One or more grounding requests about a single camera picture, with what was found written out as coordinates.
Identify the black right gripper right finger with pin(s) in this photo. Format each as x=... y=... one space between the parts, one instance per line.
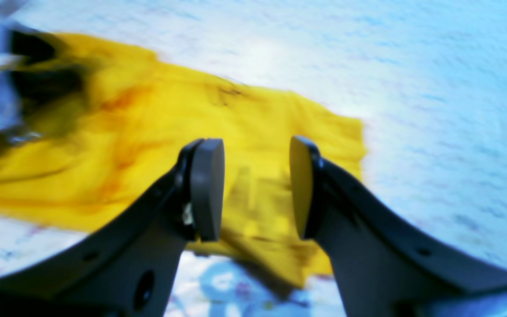
x=383 y=265

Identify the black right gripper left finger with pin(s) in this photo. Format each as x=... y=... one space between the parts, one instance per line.
x=127 y=268

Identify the yellow T-shirt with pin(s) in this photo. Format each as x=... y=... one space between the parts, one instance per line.
x=103 y=147

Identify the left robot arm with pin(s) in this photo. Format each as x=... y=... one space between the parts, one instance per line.
x=31 y=74

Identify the terrazzo-patterned white tablecloth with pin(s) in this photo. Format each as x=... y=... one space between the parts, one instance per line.
x=428 y=77

